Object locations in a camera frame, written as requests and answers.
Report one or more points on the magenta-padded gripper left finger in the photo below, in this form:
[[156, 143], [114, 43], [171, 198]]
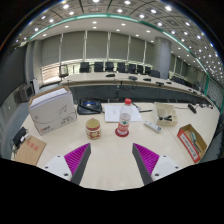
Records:
[[77, 158]]

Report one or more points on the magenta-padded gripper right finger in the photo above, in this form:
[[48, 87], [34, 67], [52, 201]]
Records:
[[146, 158]]

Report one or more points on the clear red-capped water bottle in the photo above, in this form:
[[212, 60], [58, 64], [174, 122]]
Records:
[[124, 121]]

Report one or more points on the red and cream patterned mug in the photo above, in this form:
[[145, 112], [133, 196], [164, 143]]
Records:
[[93, 130]]

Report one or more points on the white power strip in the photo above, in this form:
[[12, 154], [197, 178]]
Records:
[[152, 126]]

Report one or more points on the flat round red coaster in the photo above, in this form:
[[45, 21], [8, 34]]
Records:
[[117, 134]]

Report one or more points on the white open organizer box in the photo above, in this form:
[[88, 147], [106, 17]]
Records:
[[164, 115]]

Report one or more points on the red-edged brown cardboard box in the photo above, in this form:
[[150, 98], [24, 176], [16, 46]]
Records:
[[191, 141]]

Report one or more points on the brown cardboard sheet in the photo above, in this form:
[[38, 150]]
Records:
[[30, 150]]

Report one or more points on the black desk phone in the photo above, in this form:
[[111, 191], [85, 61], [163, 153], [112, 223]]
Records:
[[89, 107]]

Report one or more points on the white cardboard paper box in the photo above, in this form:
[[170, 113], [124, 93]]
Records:
[[53, 111]]

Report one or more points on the white paper sheet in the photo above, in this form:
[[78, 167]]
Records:
[[111, 113]]

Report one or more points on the black desktop microphone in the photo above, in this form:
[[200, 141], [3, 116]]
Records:
[[192, 108]]

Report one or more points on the long curved conference desk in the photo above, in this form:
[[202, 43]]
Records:
[[96, 80]]

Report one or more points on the grey CRT monitor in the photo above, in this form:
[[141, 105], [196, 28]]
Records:
[[25, 92]]

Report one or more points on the row of black office chairs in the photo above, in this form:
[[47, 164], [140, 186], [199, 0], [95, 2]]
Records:
[[110, 66]]

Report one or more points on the recessed ceiling lights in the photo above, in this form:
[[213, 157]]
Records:
[[126, 2]]

